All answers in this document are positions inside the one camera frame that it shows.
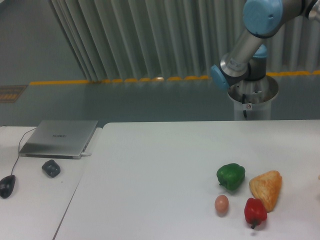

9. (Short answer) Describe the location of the black mouse cable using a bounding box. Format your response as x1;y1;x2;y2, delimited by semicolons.
0;124;38;176

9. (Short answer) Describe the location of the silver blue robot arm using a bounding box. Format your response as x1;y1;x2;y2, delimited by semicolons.
210;0;320;89

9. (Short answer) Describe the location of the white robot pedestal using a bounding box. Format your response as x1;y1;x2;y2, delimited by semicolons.
227;75;279;121

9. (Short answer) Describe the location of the orange toy bread wedge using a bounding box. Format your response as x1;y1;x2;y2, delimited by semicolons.
249;170;283;213

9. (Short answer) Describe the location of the small black case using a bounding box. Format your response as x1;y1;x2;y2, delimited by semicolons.
41;159;61;178

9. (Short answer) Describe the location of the green bell pepper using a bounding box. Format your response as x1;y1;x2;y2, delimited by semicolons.
216;163;246;191

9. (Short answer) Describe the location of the black computer mouse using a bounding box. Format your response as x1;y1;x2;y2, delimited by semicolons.
0;174;16;199

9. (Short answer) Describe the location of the red bell pepper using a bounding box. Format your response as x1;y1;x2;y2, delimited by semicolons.
244;197;268;229

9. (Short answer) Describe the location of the silver closed laptop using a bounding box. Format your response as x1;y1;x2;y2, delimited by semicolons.
19;120;98;159

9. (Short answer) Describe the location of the black pedestal cable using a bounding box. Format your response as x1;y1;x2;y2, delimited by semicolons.
241;93;248;121

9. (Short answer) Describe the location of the brown egg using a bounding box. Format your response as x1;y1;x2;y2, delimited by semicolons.
214;195;229;214

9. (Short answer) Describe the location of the white laptop plug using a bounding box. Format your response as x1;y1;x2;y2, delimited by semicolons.
81;152;92;157

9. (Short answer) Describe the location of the white pleated curtain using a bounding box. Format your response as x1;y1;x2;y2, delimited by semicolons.
46;0;320;83

